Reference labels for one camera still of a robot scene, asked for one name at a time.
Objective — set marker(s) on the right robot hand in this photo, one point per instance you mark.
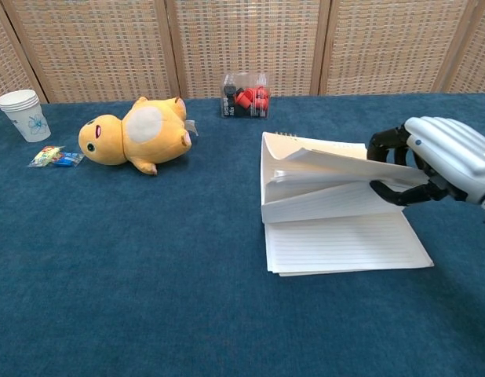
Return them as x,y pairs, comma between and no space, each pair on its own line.
450,149

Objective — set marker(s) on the cream spiral notepad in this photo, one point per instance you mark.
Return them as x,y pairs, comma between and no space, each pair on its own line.
336,243

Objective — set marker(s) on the clear box of red parts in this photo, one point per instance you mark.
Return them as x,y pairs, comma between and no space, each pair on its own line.
246,98

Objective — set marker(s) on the woven folding screen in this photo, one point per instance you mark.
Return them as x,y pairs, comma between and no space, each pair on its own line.
246,39

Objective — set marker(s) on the yellow plush toy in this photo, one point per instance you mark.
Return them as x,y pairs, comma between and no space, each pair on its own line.
148,137

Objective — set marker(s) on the teal tablecloth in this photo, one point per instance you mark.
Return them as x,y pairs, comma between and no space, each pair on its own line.
148,255

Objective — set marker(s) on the blue candy packet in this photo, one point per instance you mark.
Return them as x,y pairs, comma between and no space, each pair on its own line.
68,159

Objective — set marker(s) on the yellow candy packet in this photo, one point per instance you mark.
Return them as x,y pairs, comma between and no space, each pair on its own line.
44,156

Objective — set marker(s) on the white paper cup stack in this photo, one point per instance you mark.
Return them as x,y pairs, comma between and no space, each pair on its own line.
28,118

